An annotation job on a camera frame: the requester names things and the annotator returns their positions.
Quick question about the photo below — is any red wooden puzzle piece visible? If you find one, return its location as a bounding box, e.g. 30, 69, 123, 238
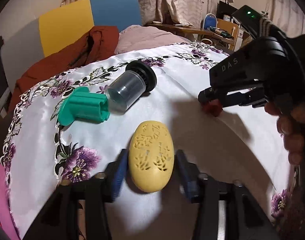
202, 99, 223, 117

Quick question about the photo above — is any clear cup black lid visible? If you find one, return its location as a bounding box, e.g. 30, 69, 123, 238
105, 60, 157, 113

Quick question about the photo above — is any yellow oval perforated case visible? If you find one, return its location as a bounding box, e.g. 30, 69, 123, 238
128, 121, 175, 193

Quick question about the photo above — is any teal ribbed plastic mold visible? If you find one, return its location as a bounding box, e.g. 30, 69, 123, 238
57, 87, 110, 126

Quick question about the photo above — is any person's right hand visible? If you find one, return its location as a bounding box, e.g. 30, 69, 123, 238
264, 102, 305, 165

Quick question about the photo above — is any cluttered wooden shelf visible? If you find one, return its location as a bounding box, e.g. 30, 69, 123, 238
215, 0, 258, 53

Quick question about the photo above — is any wooden side table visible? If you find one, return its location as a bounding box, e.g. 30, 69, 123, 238
144, 22, 237, 48

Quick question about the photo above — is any blue white small chair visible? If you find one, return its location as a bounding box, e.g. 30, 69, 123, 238
203, 13, 217, 30

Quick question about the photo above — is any pink white tray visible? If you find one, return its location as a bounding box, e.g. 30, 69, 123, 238
0, 164, 20, 239

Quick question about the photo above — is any white floral embroidered tablecloth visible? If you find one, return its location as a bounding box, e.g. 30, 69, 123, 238
1, 43, 291, 238

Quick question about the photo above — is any pink blanket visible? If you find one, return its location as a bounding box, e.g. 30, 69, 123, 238
114, 25, 191, 55

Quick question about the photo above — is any rust red jacket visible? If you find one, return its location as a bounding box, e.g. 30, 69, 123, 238
9, 26, 119, 111

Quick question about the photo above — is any grey yellow blue chair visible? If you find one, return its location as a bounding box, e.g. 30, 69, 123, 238
1, 0, 142, 90

